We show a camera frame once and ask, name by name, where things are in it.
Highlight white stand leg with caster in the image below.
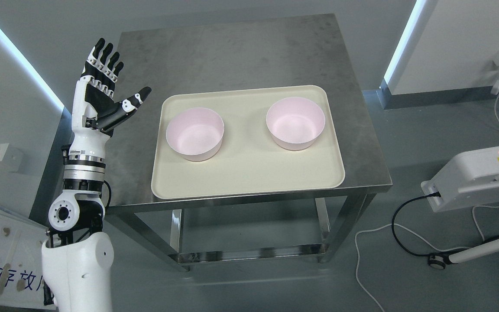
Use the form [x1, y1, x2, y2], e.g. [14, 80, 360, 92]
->
[427, 239, 499, 270]

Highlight white sign board blue letters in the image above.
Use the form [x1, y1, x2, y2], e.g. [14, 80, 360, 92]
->
[0, 207, 46, 309]

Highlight stainless steel table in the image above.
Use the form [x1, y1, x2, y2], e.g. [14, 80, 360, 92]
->
[106, 14, 392, 272]

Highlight white device with warning label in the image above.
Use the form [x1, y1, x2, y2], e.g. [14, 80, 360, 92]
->
[421, 146, 499, 213]

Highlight white floor cable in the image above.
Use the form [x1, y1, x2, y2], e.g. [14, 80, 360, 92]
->
[354, 202, 499, 312]

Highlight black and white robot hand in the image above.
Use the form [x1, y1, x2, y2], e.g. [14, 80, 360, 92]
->
[71, 38, 152, 137]

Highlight pink bowl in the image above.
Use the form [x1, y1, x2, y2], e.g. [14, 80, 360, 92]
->
[165, 108, 225, 162]
[266, 97, 326, 151]

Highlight black power cable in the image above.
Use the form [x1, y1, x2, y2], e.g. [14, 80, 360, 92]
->
[391, 193, 499, 257]

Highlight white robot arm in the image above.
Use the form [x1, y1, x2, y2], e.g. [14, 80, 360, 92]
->
[41, 128, 113, 312]

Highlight white wall socket box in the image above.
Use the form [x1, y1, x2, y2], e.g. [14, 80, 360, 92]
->
[0, 143, 24, 172]

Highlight cream plastic tray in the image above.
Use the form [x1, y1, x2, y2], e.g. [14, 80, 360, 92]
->
[151, 85, 345, 200]

